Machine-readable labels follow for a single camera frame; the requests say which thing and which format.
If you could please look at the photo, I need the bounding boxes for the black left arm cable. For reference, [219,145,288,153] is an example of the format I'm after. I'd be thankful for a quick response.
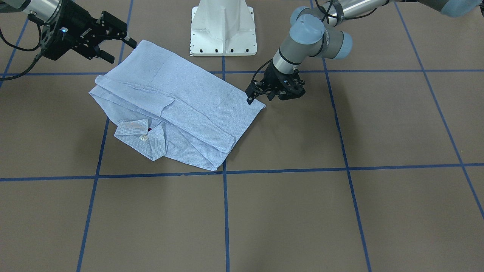
[250,57,276,95]

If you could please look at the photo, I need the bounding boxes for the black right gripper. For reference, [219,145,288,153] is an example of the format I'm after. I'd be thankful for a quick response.
[41,0,138,64]

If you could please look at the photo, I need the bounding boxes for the light blue striped shirt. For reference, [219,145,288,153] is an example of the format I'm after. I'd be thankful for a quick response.
[90,40,265,171]

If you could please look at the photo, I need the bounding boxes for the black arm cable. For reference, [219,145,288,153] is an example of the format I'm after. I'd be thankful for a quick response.
[250,57,276,95]
[0,15,48,82]

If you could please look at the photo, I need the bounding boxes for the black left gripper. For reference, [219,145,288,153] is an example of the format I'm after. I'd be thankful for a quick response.
[245,60,295,105]

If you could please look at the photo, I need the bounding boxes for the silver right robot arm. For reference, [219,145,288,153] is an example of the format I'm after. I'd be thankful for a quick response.
[1,0,138,63]

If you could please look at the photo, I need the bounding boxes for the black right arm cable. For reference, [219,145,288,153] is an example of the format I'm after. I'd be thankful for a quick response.
[0,15,48,82]

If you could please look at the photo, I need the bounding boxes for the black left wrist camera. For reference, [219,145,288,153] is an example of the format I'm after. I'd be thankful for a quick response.
[278,70,306,100]

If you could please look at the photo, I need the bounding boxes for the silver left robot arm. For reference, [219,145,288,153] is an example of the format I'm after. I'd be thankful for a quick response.
[245,0,389,104]

